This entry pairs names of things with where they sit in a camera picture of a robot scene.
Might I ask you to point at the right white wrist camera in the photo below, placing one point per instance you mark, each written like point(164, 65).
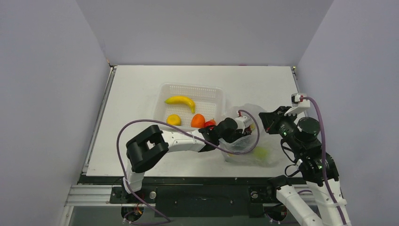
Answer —
point(300, 104)

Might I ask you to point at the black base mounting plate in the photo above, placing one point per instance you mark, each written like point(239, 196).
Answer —
point(208, 197)

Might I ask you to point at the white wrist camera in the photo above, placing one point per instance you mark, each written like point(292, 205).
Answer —
point(244, 122)
point(300, 104)

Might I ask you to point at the aluminium frame rail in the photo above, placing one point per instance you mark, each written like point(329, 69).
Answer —
point(86, 196)

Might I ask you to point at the yellow fake fruit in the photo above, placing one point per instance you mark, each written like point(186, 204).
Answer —
point(174, 120)

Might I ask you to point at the red fake fruit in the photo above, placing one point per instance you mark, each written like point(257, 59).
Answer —
point(210, 124)

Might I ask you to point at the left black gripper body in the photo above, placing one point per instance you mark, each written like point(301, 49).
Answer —
point(236, 135)

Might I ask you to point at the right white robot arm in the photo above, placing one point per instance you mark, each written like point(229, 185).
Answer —
point(317, 168)

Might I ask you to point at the orange fake fruit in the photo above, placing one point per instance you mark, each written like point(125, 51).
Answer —
point(198, 121)

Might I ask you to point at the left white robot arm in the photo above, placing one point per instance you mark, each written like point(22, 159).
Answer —
point(147, 148)

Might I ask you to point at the white perforated plastic tray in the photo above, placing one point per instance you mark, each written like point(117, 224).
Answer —
point(210, 102)

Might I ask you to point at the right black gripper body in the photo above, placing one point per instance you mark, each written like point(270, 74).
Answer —
point(269, 120)

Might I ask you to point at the dark red fake grapes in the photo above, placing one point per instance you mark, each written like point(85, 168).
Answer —
point(247, 131)

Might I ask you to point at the green fake fruit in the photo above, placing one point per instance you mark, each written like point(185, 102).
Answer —
point(260, 153)

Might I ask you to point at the clear plastic bag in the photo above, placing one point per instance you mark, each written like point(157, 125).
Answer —
point(244, 146)

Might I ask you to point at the yellow fake banana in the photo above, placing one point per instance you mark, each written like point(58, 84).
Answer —
point(182, 100)

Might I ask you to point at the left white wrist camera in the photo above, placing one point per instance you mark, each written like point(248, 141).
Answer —
point(244, 122)

